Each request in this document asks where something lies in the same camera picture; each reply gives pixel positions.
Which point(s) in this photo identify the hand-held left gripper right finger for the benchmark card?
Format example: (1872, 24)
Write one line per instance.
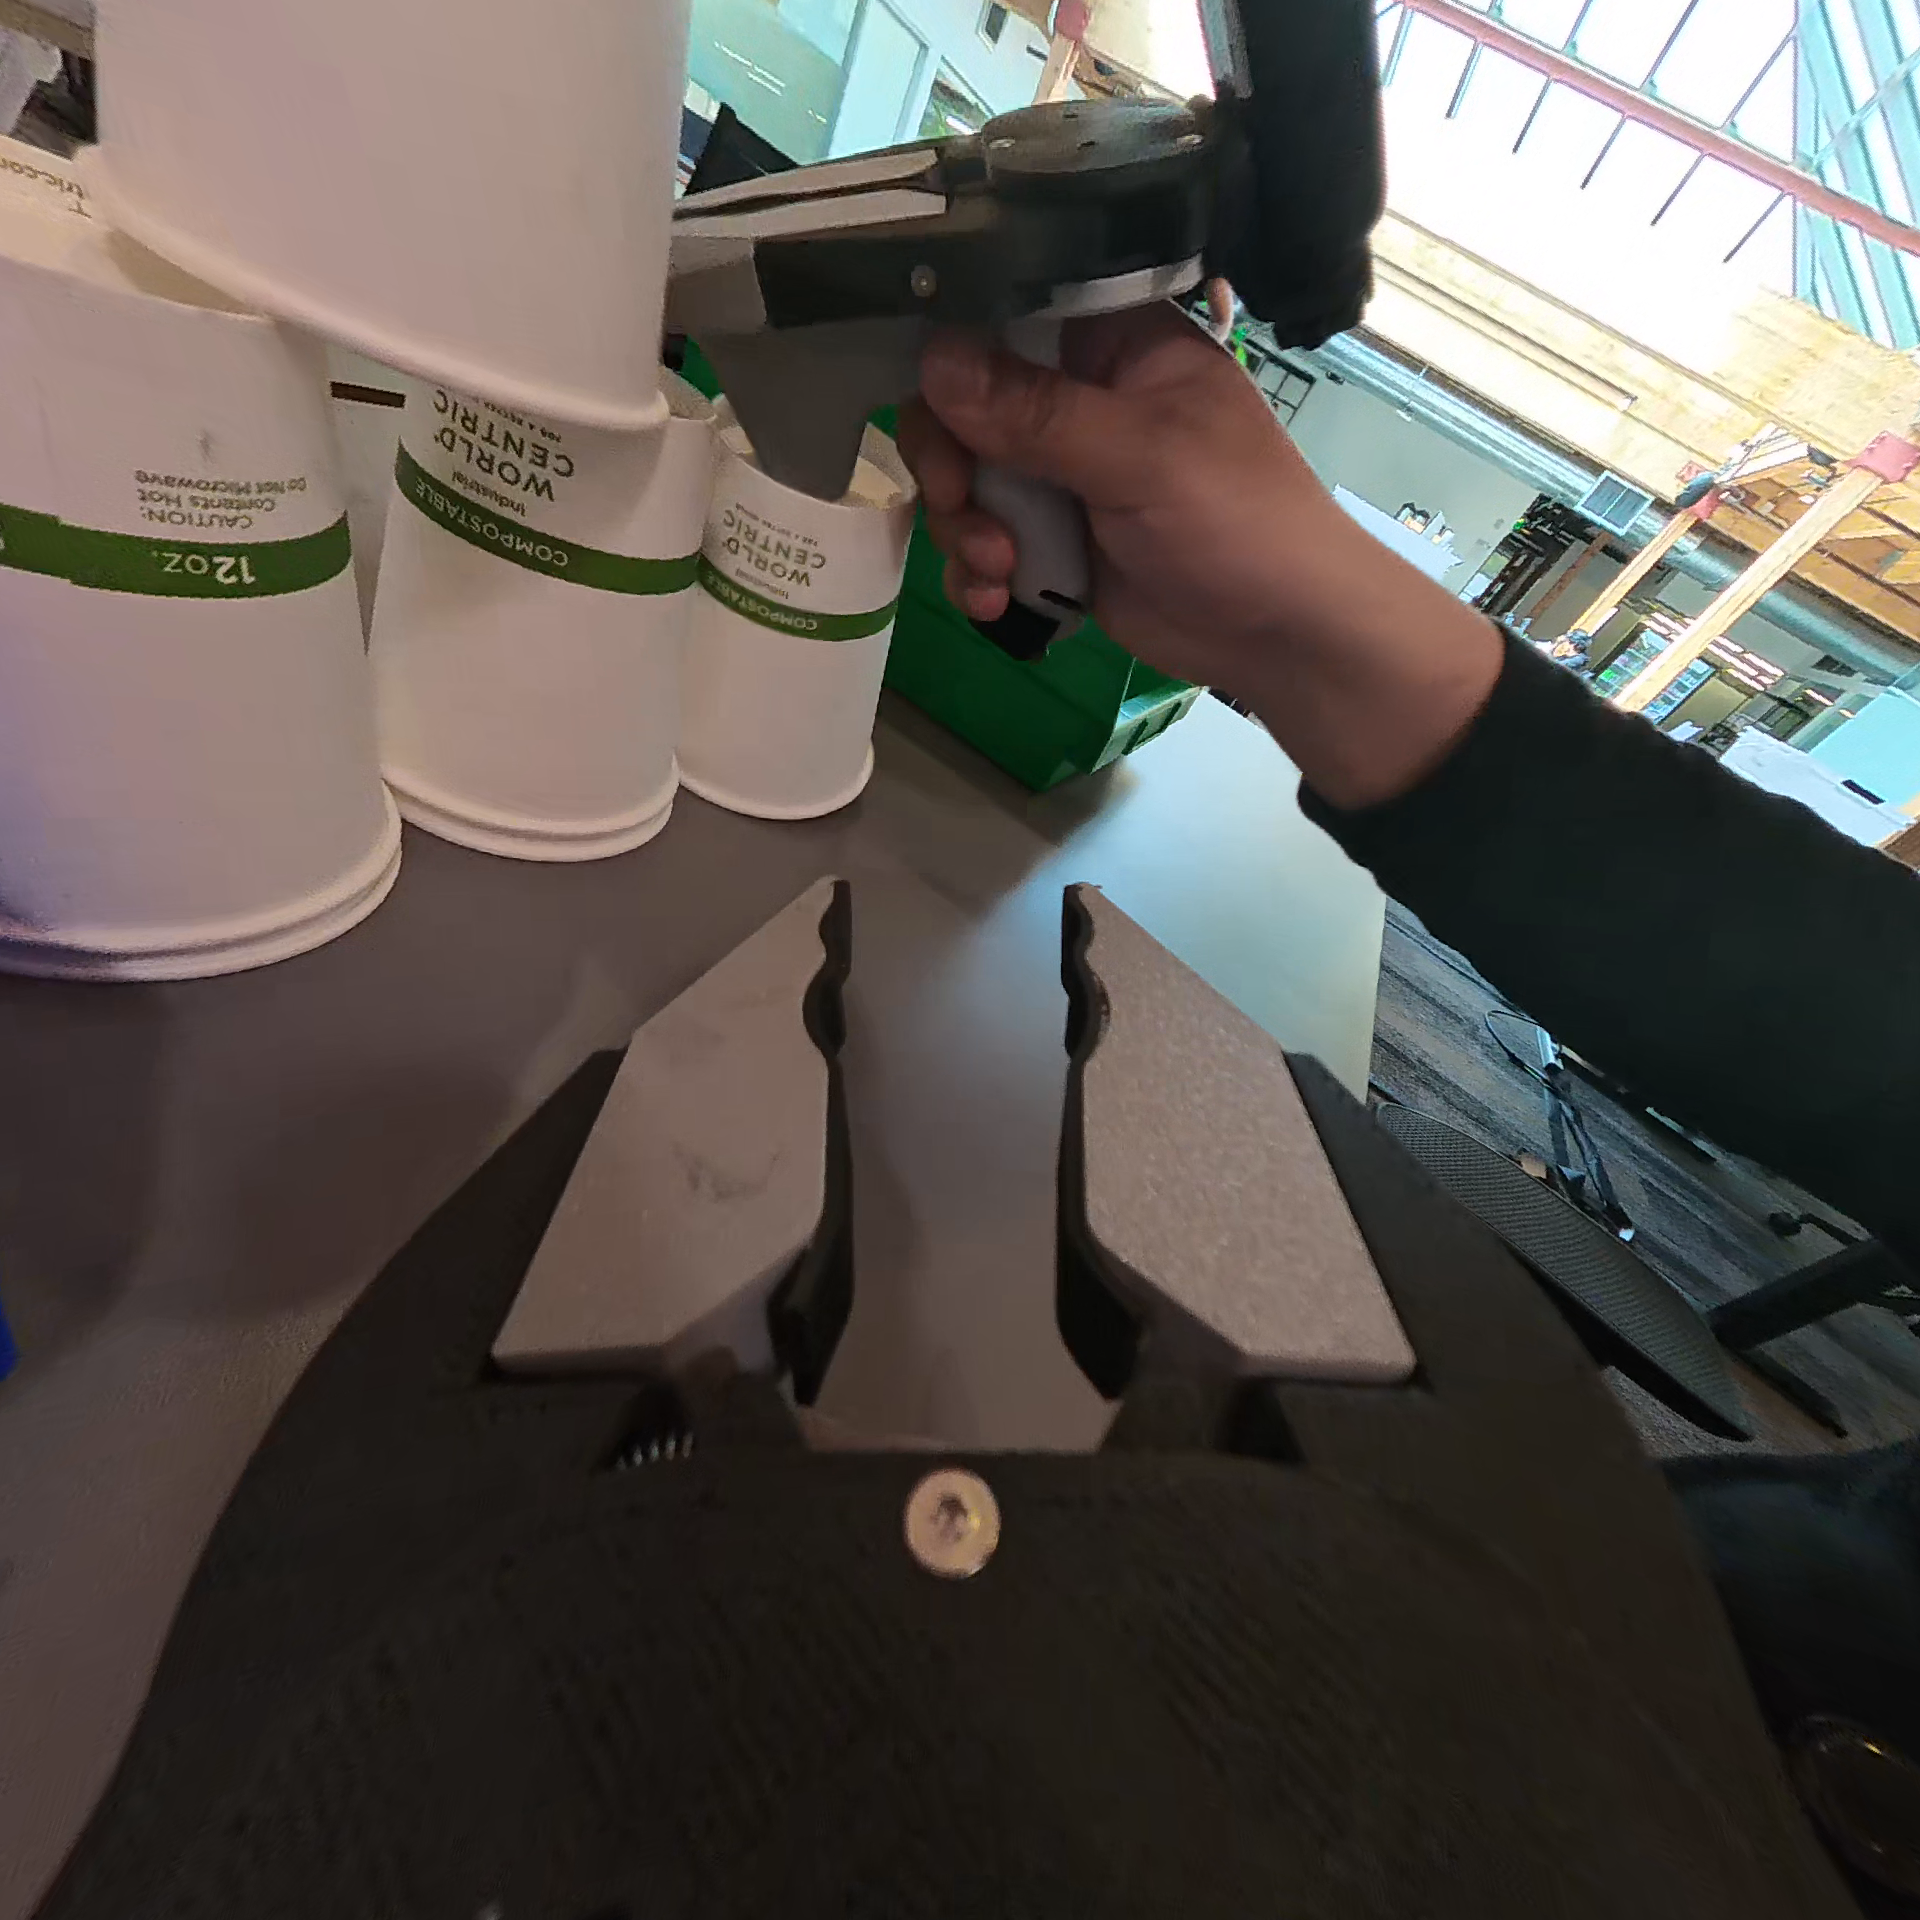
(1215, 1184)

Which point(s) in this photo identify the person's right forearm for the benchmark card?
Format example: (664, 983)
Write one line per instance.
(1652, 930)

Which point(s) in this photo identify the person's right hand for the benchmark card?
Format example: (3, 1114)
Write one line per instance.
(1231, 540)

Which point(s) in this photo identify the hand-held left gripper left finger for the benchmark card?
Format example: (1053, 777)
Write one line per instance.
(692, 1184)

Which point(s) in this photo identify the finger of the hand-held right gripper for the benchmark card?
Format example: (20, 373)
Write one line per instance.
(715, 283)
(839, 177)

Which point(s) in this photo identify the green plastic bin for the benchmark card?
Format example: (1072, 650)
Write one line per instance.
(1020, 721)

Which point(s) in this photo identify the black mesh office chair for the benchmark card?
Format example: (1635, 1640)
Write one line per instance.
(1576, 1275)

